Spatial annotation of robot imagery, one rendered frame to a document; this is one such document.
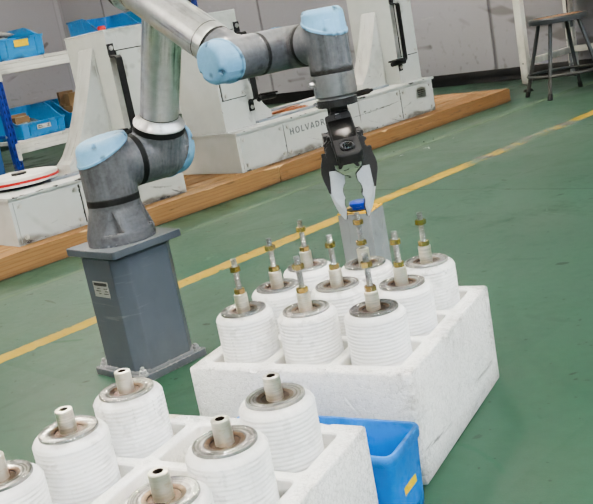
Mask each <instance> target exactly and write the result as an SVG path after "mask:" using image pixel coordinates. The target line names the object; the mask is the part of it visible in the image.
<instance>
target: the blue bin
mask: <svg viewBox="0 0 593 504"><path fill-rule="evenodd" d="M318 418H319V423H322V424H326V425H332V424H339V425H356V426H363V427H365V430H366V436H367V441H368V447H369V453H370V458H371V464H372V469H373V475H374V481H375V486H376V492H377V497H378V503H379V504H424V501H425V500H424V491H423V482H422V473H421V464H420V455H419V447H418V437H419V435H420V431H419V426H418V424H417V423H415V422H411V421H396V420H381V419H366V418H350V417H335V416H319V415H318Z"/></svg>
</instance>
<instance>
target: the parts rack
mask: <svg viewBox="0 0 593 504"><path fill-rule="evenodd" d="M64 63H70V60H69V56H68V52H67V51H61V52H55V53H49V54H44V55H38V56H32V57H27V58H21V59H15V60H10V61H4V62H0V116H1V120H2V123H3V127H4V131H5V136H0V139H7V142H0V150H1V152H2V151H6V150H10V154H11V158H12V162H13V166H14V170H15V172H16V171H21V170H25V169H24V165H23V161H22V160H23V157H22V154H23V153H27V152H31V151H35V150H39V149H43V148H47V147H50V146H54V145H58V144H62V143H66V142H67V139H68V134H69V130H70V128H65V130H64V131H60V132H56V133H52V134H47V135H43V136H39V137H35V138H31V139H27V140H20V141H17V137H16V134H15V130H14V126H13V122H12V118H11V114H10V110H9V106H8V102H7V99H6V95H5V91H4V87H3V83H2V81H3V79H2V75H5V74H11V73H16V72H21V71H27V70H32V69H37V68H43V67H48V66H54V65H59V64H64Z"/></svg>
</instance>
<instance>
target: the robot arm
mask: <svg viewBox="0 0 593 504"><path fill-rule="evenodd" d="M107 1H109V2H110V3H111V4H112V5H114V6H115V7H117V8H118V9H120V10H123V11H131V12H133V13H134V14H136V15H137V16H138V17H140V18H141V19H142V24H141V76H140V113H139V114H138V115H137V116H136V117H134V119H133V128H132V129H133V130H132V133H130V134H126V133H125V131H124V130H114V131H110V132H106V133H104V134H100V135H97V136H94V137H92V138H89V139H87V140H85V141H83V142H81V143H80V144H79V145H78V146H77V147H76V149H75V155H76V161H77V169H78V170H79V174H80V178H81V182H82V186H83V191H84V195H85V199H86V203H87V207H88V212H89V214H88V227H87V241H88V246H89V248H92V249H105V248H113V247H118V246H123V245H127V244H131V243H135V242H138V241H141V240H144V239H147V238H149V237H151V236H153V235H154V234H155V233H156V228H155V224H154V221H153V220H152V218H151V216H150V215H149V213H148V211H147V210H146V208H145V206H144V205H143V203H142V201H141V198H140V194H139V189H138V186H140V185H143V184H146V183H150V182H153V181H156V180H160V179H163V178H169V177H173V176H175V175H177V174H179V173H182V172H184V171H185V170H187V169H188V168H189V167H190V165H191V163H192V161H193V158H194V154H195V143H194V140H192V136H193V135H192V133H191V131H190V129H189V128H188V127H187V126H186V125H185V121H184V120H183V119H182V118H181V117H180V116H179V98H180V76H181V53H182V49H184V50H185V51H187V52H188V53H189V54H191V55H192V56H193V57H195V58H196V59H197V65H198V69H199V72H200V73H202V74H203V78H204V79H205V80H206V81H207V82H208V83H210V84H213V85H220V84H232V83H235V82H237V81H239V80H244V79H248V78H252V77H257V76H262V75H267V74H271V73H275V72H280V71H285V70H288V69H294V68H301V67H308V66H309V70H310V75H311V78H312V80H313V81H314V82H311V83H309V88H314V95H315V99H318V101H316V102H317V108H318V109H327V112H328V116H326V117H325V123H326V128H327V131H328V132H326V133H321V135H322V141H323V147H324V152H325V154H321V157H322V162H321V175H322V178H323V180H324V183H325V185H326V187H327V189H328V191H329V193H330V196H331V198H332V200H333V202H334V204H335V206H336V208H337V210H338V212H339V213H340V214H341V216H342V217H343V218H344V219H345V220H347V219H348V215H347V208H346V205H345V198H346V197H345V194H344V192H343V187H344V185H345V176H344V174H342V173H340V172H339V171H337V169H336V167H335V166H338V168H339V169H342V167H343V166H344V165H348V164H352V163H354V164H355V165H356V166H359V162H360V161H362V162H361V163H360V165H361V166H360V167H359V169H358V170H357V171H356V177H357V180H358V181H359V183H361V186H362V191H361V193H362V195H363V197H364V207H365V211H366V215H367V216H369V215H370V213H371V210H372V208H373V204H374V198H375V189H376V181H377V170H378V166H377V160H376V158H375V155H374V154H373V152H372V146H371V145H368V146H366V144H365V142H364V141H365V140H366V139H367V138H366V137H365V136H363V130H362V129H361V128H360V127H359V126H358V127H355V125H354V122H353V119H352V116H351V113H350V112H349V110H348V107H347V105H350V104H353V103H356V102H358V100H357V94H355V93H356V92H357V84H356V78H355V72H354V69H353V63H352V56H351V50H350V44H349V38H348V27H347V26H346V21H345V17H344V12H343V9H342V8H341V7H340V6H338V5H334V6H328V7H323V8H317V9H312V10H307V11H303V12H302V13H301V23H300V24H296V25H290V26H284V27H274V28H271V29H269V30H264V31H259V32H253V33H248V34H242V35H239V34H236V33H235V32H233V31H232V30H230V29H229V28H228V27H226V26H225V25H223V24H222V23H220V22H219V21H217V20H216V19H214V18H213V17H211V16H210V15H208V14H207V13H205V12H204V11H202V10H201V9H200V8H198V7H197V6H195V5H194V4H192V3H191V0H107ZM334 165H335V166H334Z"/></svg>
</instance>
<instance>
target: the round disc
mask: <svg viewBox="0 0 593 504"><path fill-rule="evenodd" d="M58 174H59V170H58V169H57V167H56V166H44V167H37V168H31V169H26V170H21V171H16V172H12V173H8V174H4V175H0V192H6V191H12V190H18V189H22V188H27V187H31V186H34V185H38V184H41V183H44V182H46V180H48V179H51V178H54V177H56V176H57V175H58Z"/></svg>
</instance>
